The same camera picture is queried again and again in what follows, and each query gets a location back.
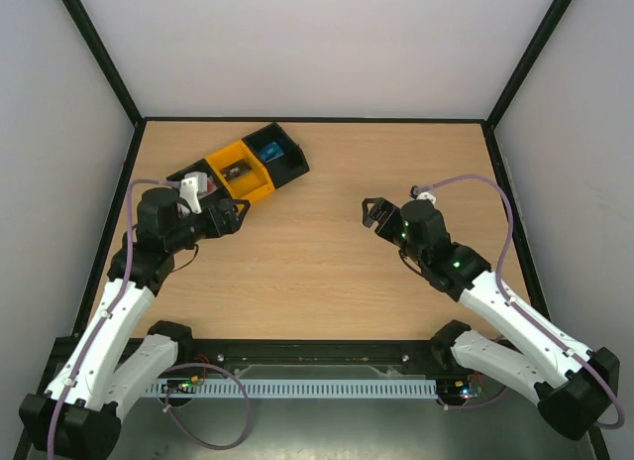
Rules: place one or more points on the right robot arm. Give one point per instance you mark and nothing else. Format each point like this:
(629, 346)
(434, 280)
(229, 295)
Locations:
(571, 384)

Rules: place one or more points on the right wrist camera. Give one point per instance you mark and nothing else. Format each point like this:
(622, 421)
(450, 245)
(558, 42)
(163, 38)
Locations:
(420, 192)

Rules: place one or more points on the blue card in bin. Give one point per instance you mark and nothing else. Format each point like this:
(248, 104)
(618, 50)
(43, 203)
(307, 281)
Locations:
(271, 151)

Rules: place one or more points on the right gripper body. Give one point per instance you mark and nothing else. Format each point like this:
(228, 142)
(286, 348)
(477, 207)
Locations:
(387, 217)

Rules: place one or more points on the black card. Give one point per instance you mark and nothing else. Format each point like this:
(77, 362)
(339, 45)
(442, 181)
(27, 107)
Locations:
(236, 170)

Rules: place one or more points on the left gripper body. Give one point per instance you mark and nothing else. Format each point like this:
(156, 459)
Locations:
(213, 229)

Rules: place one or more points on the black cage frame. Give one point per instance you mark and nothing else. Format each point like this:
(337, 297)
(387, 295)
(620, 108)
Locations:
(83, 23)

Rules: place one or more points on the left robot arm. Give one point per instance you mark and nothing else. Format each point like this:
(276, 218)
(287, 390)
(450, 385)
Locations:
(81, 411)

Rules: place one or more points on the right black bin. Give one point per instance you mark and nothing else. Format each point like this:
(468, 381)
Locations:
(282, 158)

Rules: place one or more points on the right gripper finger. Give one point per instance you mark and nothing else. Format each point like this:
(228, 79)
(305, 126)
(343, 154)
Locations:
(367, 205)
(382, 210)

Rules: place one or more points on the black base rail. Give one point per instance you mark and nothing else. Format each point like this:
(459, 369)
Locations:
(432, 358)

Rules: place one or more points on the left black bin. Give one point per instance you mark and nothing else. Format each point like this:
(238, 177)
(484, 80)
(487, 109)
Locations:
(200, 166)

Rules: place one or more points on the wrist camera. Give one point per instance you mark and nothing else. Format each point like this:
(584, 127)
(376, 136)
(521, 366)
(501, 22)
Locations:
(191, 187)
(420, 192)

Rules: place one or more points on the blue slotted cable duct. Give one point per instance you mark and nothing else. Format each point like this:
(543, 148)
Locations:
(312, 389)

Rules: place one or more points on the yellow bin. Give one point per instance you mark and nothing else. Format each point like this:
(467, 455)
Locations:
(254, 185)

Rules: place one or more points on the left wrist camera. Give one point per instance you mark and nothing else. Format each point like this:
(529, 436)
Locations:
(191, 187)

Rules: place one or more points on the black bin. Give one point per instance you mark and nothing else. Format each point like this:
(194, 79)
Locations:
(282, 158)
(200, 166)

